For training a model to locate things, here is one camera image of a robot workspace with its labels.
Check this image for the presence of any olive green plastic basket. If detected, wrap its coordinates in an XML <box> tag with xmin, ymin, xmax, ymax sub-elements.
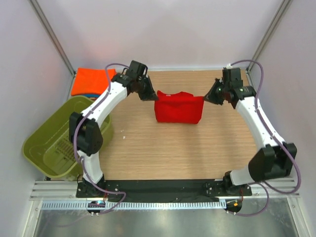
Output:
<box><xmin>21</xmin><ymin>95</ymin><xmax>115</xmax><ymax>180</ymax></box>

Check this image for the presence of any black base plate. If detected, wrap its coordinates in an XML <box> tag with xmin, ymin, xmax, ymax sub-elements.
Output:
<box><xmin>76</xmin><ymin>178</ymin><xmax>253</xmax><ymax>201</ymax></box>

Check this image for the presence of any blue folded t shirt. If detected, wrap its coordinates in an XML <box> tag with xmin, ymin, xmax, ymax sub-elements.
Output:
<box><xmin>82</xmin><ymin>93</ymin><xmax>100</xmax><ymax>101</ymax></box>

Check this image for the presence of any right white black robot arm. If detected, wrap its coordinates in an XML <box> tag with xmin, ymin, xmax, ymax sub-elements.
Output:
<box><xmin>203</xmin><ymin>65</ymin><xmax>297</xmax><ymax>196</ymax></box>

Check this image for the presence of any red t shirt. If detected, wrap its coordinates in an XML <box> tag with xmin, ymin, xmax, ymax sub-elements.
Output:
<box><xmin>154</xmin><ymin>91</ymin><xmax>204</xmax><ymax>124</ymax></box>

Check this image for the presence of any orange folded t shirt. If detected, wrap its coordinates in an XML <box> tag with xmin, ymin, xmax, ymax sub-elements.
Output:
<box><xmin>71</xmin><ymin>68</ymin><xmax>109</xmax><ymax>96</ymax></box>

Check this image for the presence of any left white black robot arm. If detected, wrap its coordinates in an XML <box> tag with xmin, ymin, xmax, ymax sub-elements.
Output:
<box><xmin>69</xmin><ymin>60</ymin><xmax>158</xmax><ymax>198</ymax></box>

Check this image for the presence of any slotted cable duct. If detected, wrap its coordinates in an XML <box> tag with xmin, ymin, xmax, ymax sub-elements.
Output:
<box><xmin>41</xmin><ymin>199</ymin><xmax>226</xmax><ymax>211</ymax></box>

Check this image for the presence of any aluminium frame rail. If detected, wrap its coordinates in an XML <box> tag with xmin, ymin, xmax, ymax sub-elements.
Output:
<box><xmin>30</xmin><ymin>177</ymin><xmax>296</xmax><ymax>200</ymax></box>

